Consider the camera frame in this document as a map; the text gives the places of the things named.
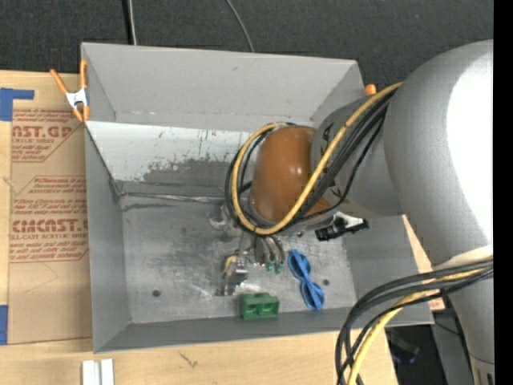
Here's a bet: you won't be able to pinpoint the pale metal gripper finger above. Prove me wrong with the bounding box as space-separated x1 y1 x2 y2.
235 257 258 292
218 254 237 297

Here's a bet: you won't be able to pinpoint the green toy brick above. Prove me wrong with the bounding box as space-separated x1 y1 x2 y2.
239 291 281 321

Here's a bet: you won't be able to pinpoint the grey metal bin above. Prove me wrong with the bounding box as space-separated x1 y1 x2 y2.
79 41 436 355

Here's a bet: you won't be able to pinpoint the blue sunglasses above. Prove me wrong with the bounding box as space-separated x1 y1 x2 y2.
286 248 326 311

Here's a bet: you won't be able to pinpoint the brown cardboard board, red print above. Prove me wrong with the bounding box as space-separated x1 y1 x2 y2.
0 69 94 346

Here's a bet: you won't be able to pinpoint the black cylinder on white bracket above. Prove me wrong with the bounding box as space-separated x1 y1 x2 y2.
314 211 370 241

